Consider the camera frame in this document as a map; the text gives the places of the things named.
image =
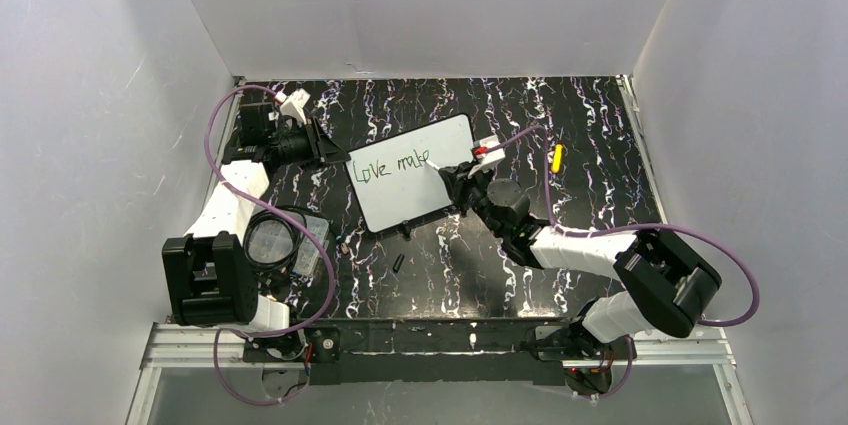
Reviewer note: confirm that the black base bar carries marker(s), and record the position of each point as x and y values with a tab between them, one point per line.
541	351

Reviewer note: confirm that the aluminium rail left side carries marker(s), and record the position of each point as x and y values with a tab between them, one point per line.
221	133

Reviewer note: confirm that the aluminium rail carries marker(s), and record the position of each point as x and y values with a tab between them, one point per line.
174	346
221	133
646	170

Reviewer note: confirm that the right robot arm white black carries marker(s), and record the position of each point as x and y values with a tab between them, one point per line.
533	242

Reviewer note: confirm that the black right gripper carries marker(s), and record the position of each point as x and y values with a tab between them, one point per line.
456	182

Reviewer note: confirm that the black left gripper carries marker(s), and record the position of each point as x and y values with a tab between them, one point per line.
313	144

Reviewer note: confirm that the aluminium front rail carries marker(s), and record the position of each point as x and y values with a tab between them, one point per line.
174	346

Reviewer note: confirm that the black marker cap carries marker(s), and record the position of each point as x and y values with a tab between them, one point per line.
398	263

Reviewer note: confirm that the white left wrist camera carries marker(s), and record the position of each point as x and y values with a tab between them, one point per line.
292	105

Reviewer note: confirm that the small whiteboard black frame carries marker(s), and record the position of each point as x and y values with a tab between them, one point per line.
390	179

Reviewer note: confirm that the aluminium rail right side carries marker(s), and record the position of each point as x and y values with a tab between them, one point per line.
646	170

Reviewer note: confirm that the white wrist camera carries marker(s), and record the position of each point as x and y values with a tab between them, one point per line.
292	105
487	155

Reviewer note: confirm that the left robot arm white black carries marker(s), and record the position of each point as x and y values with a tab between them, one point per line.
222	271

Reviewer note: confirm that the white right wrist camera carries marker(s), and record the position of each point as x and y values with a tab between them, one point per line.
487	155

